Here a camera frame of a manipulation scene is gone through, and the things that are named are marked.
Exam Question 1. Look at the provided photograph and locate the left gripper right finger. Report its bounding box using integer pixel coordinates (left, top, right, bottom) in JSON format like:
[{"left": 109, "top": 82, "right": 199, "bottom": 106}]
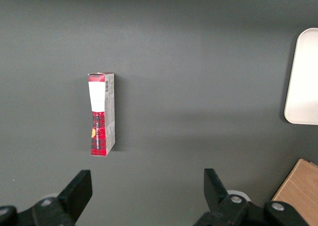
[{"left": 193, "top": 168, "right": 307, "bottom": 226}]

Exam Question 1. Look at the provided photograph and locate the white rectangular tray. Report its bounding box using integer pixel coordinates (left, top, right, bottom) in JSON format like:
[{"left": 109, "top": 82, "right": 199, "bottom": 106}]
[{"left": 284, "top": 27, "right": 318, "bottom": 125}]

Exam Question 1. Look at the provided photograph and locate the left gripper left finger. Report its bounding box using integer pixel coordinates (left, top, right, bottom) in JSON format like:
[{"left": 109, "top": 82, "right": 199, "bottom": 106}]
[{"left": 17, "top": 169, "right": 93, "bottom": 226}]

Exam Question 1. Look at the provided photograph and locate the wooden drawer cabinet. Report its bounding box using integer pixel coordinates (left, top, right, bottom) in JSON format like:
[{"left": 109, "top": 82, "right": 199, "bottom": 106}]
[{"left": 271, "top": 158, "right": 318, "bottom": 226}]

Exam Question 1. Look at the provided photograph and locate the red plaid cardboard box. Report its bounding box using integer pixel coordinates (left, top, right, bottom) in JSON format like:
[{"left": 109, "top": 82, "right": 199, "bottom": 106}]
[{"left": 87, "top": 72, "right": 116, "bottom": 157}]

